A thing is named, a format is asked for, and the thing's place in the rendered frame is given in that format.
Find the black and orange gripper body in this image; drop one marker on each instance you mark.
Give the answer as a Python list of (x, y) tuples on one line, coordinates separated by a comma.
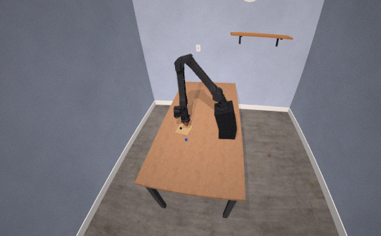
[(187, 119)]

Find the tan square mat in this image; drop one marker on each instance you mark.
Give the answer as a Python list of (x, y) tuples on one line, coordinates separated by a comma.
[(185, 130)]

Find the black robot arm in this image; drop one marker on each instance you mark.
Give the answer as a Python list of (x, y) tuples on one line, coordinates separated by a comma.
[(217, 92)]

